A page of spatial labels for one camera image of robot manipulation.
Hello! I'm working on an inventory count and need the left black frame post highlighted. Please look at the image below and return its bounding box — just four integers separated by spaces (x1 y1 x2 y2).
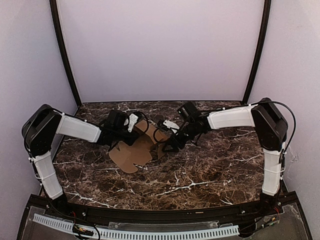
49 0 82 109

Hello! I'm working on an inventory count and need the black frame post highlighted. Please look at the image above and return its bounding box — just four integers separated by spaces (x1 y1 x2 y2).
49 0 82 109
242 0 272 102

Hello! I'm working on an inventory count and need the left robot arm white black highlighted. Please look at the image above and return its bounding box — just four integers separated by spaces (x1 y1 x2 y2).
21 104 143 218

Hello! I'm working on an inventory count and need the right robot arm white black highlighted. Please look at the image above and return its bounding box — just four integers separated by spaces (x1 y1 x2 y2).
162 97 293 217

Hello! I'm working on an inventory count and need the brown cardboard box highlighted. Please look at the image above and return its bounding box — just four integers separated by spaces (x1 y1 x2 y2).
108 120 169 174

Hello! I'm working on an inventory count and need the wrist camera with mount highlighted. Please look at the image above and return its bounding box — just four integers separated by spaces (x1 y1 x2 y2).
157 120 180 131
127 113 139 133

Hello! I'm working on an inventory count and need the right black frame post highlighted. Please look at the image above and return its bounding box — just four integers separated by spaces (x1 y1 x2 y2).
242 0 272 102

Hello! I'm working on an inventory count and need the white slotted cable duct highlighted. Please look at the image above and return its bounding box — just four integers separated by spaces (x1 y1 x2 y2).
32 213 240 240

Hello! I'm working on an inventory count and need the black front table rail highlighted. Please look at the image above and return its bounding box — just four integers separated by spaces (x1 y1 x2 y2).
29 192 298 228

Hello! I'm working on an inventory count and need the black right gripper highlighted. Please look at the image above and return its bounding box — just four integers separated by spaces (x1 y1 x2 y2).
162 121 200 153

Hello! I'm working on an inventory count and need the right small circuit board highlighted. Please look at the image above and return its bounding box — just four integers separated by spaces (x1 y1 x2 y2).
261 215 280 228

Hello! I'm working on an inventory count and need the small circuit board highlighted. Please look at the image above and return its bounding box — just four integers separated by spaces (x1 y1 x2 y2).
72 224 94 240
261 215 280 228

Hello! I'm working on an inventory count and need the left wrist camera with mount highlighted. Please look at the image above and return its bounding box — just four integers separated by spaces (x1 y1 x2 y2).
127 113 139 133

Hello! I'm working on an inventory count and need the left small circuit board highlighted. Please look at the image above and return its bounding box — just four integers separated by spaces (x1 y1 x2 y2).
72 224 94 240

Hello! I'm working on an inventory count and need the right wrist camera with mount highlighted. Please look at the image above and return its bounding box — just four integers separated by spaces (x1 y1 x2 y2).
157 120 180 131

